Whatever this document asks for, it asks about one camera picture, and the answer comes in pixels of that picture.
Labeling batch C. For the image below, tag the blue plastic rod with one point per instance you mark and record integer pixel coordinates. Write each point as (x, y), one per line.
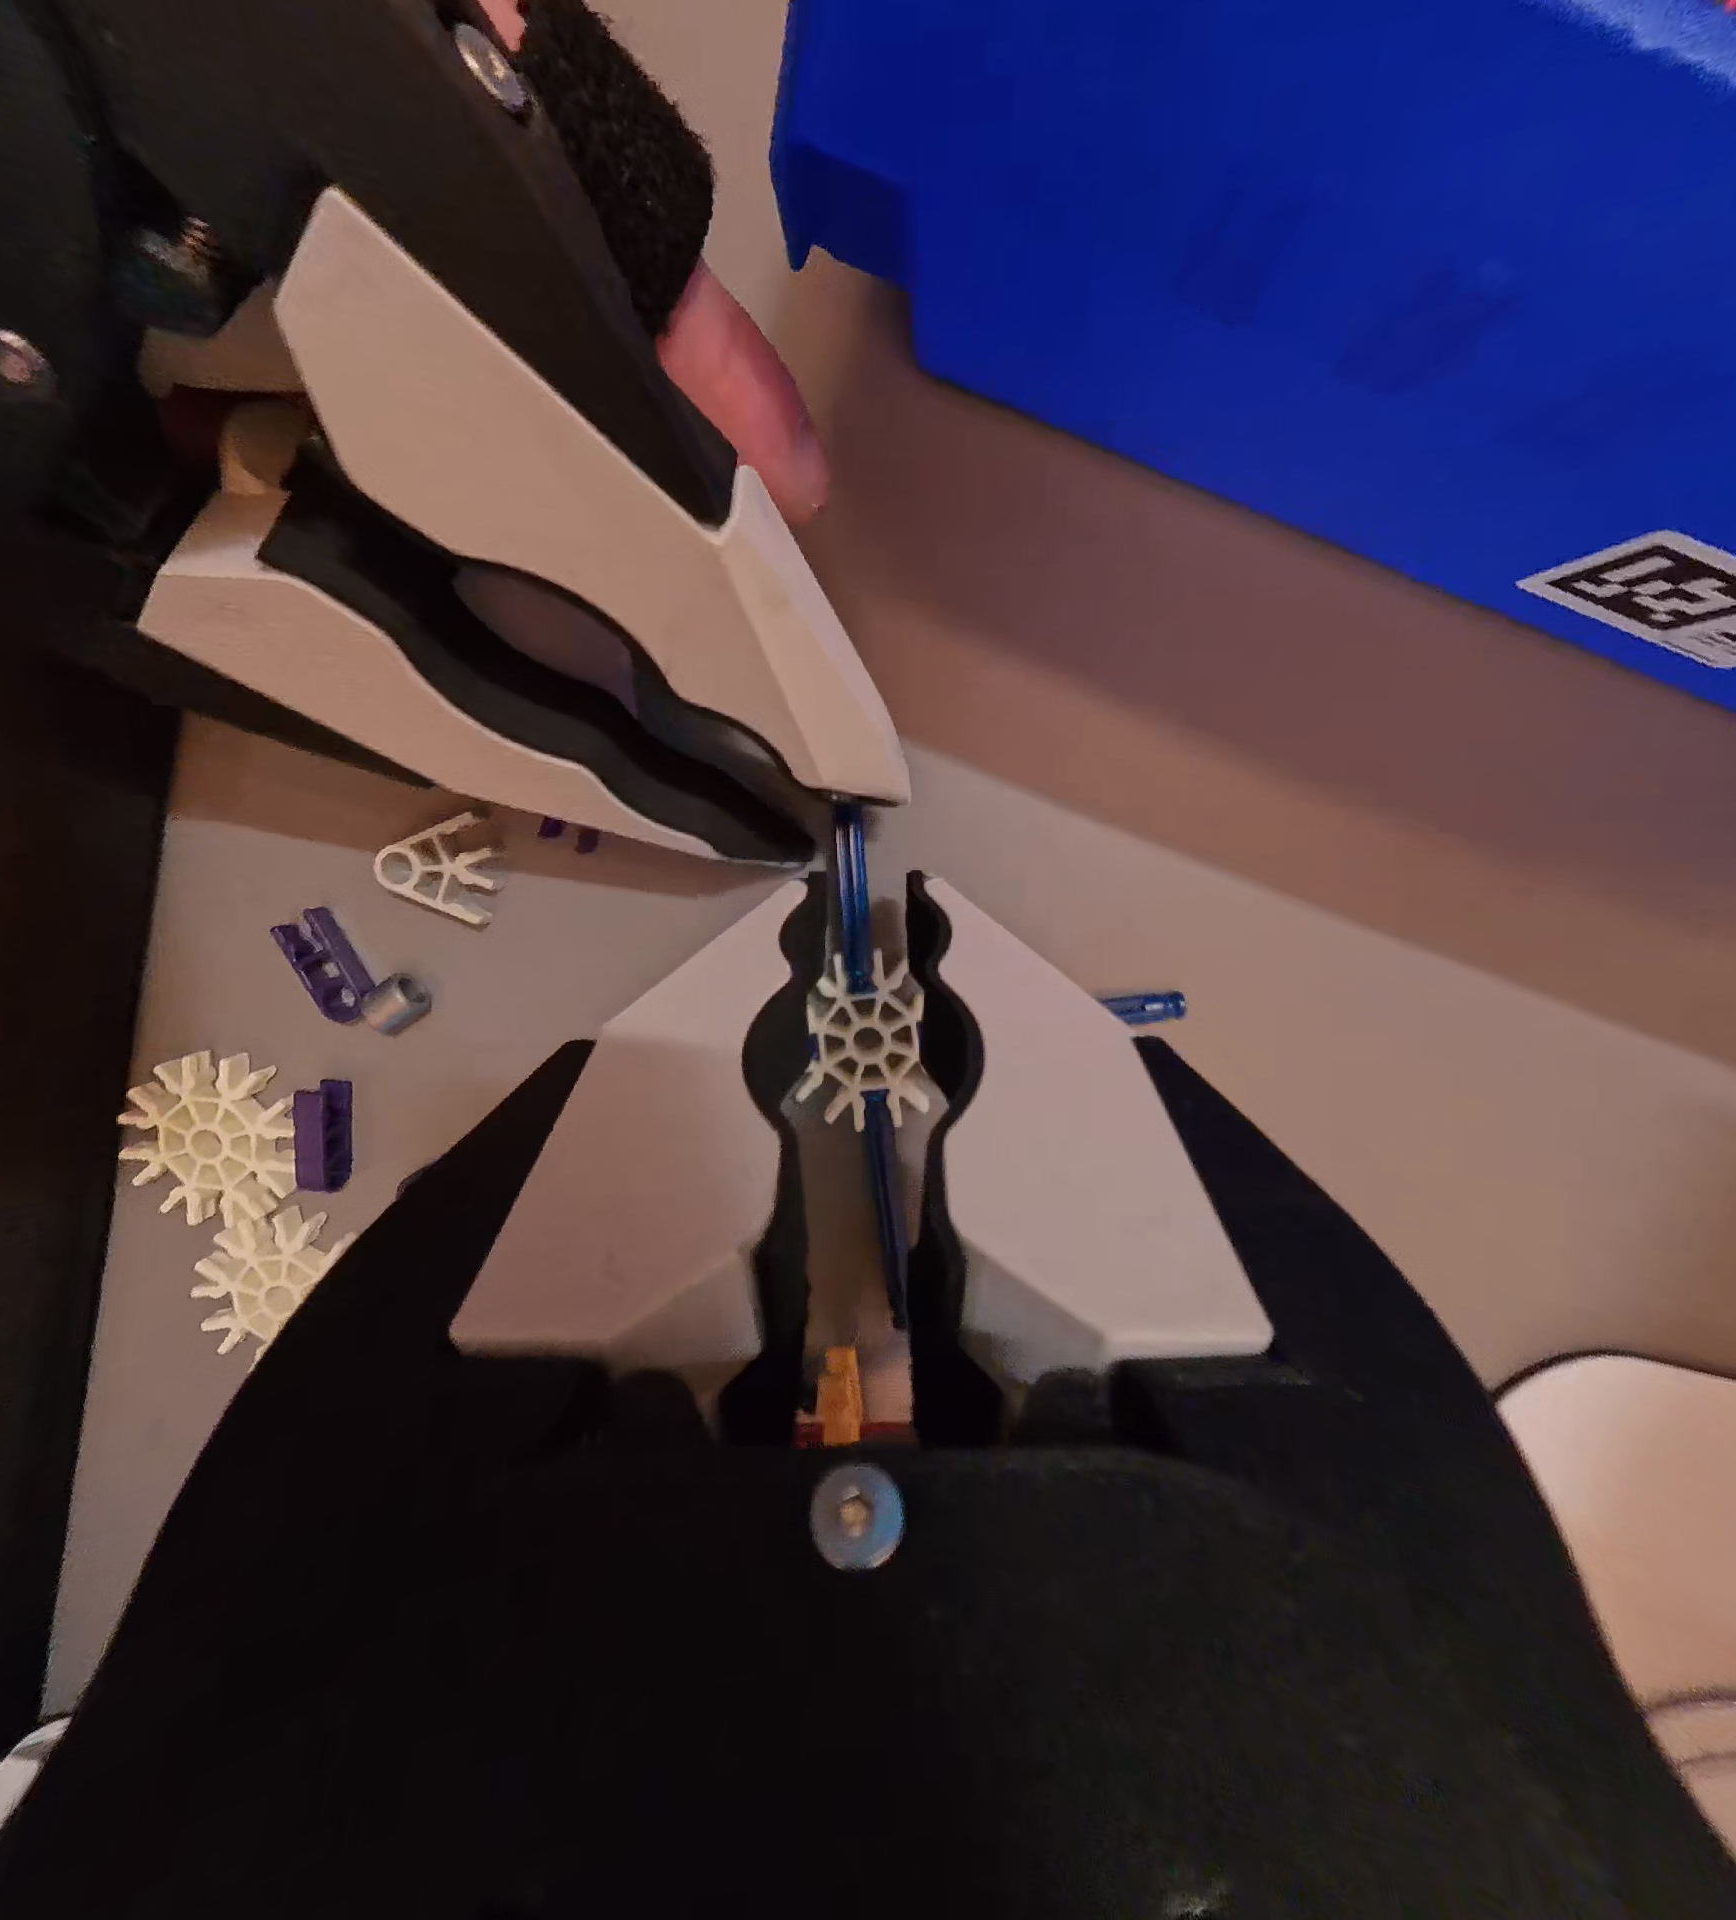
(1153, 1007)
(848, 901)
(882, 1200)

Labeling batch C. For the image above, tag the blue plastic bin with tag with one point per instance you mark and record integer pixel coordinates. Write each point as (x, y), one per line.
(1259, 224)

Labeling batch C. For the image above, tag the small white snowflake connector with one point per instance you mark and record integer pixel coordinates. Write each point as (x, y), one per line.
(890, 1002)

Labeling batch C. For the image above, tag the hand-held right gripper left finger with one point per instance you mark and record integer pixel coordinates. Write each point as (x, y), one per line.
(613, 1200)

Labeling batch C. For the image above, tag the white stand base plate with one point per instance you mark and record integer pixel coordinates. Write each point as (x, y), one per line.
(1679, 1501)

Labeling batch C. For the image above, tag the colourful toy car frame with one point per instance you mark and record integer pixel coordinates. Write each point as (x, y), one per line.
(841, 1389)

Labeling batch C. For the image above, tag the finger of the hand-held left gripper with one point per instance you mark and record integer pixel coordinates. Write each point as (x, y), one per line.
(359, 675)
(508, 451)

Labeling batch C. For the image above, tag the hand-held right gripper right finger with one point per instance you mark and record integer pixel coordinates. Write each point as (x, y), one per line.
(1092, 1200)

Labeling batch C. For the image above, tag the large white snowflake connector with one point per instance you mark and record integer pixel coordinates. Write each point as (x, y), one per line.
(223, 1141)
(240, 1257)

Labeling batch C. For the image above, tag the purple clip connector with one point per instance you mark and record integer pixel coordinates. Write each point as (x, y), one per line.
(324, 1136)
(336, 974)
(569, 832)

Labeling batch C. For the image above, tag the white fan connector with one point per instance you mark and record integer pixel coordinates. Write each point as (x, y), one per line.
(456, 871)

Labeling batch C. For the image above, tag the person's left hand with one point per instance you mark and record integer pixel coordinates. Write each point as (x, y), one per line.
(749, 404)

